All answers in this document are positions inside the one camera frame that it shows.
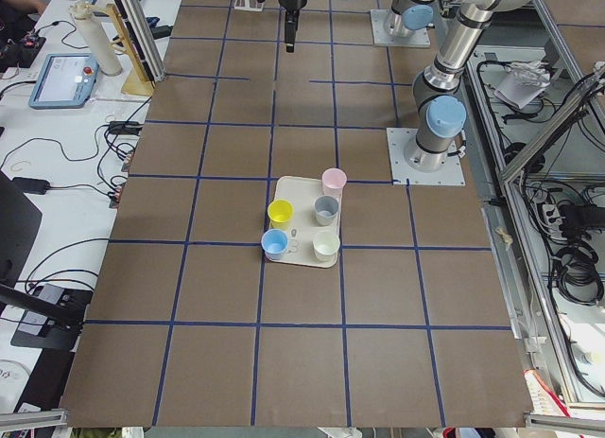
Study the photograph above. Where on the wooden mug tree stand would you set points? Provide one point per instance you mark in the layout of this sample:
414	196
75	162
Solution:
139	82

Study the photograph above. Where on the blue plastic cup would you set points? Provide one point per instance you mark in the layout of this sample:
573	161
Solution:
274	243

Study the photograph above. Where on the blue teach pendant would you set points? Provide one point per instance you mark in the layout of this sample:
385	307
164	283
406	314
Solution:
66	81

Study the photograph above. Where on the grey plastic cup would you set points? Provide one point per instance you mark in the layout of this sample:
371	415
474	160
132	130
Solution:
326	209

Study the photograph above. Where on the black power adapter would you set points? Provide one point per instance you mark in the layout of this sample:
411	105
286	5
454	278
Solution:
32	185

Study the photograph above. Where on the pink plastic cup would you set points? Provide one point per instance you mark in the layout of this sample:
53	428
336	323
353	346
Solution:
333	181

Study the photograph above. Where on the yellow plastic cup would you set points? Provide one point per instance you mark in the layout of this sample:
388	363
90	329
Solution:
280	214

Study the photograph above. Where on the white cylindrical bottle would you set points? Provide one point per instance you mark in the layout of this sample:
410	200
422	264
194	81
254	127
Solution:
96	38

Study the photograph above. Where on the white plastic cup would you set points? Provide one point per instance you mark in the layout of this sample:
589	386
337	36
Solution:
325	245

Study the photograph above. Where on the white wire cup rack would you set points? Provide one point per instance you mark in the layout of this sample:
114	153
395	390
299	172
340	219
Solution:
248	5

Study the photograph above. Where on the aluminium frame post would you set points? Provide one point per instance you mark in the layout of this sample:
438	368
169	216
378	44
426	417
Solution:
140	36

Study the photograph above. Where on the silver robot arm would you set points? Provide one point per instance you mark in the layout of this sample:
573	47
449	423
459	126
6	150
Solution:
441	114
397	6

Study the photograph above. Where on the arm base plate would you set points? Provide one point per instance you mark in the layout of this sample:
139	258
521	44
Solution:
408	29
410	165

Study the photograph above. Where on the crumpled white paper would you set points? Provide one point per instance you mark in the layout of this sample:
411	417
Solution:
524	82

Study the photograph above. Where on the cream plastic tray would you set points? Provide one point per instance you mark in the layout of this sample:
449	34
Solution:
302	193

